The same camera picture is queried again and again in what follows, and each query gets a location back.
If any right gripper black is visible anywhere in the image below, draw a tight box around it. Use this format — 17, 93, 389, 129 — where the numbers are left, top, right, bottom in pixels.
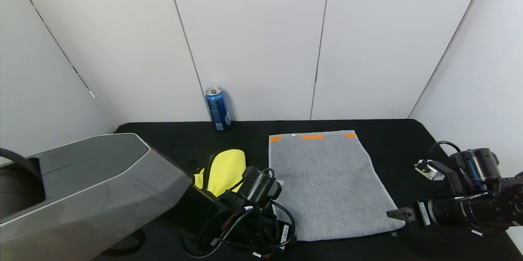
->
386, 197, 465, 228

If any grey towel with orange marks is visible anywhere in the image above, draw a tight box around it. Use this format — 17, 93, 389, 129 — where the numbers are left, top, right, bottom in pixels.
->
268, 131, 406, 242

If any yellow microfibre towel black edge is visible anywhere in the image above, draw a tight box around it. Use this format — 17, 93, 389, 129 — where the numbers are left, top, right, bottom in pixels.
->
193, 149, 247, 198

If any blue soda can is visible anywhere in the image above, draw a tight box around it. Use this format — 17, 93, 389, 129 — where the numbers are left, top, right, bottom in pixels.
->
206, 87, 232, 132

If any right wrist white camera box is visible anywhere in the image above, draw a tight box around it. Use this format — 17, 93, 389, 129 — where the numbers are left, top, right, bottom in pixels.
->
414, 159, 445, 181

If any right wrist camera black cable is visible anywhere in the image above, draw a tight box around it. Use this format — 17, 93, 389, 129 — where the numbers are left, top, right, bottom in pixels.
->
424, 141, 462, 168

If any wrist camera black cable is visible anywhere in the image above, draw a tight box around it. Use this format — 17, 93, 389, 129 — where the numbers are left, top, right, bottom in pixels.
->
181, 166, 297, 259
424, 141, 462, 168

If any left wrist camera black cable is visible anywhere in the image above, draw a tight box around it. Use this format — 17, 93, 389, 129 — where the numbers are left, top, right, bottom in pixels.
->
181, 166, 297, 259

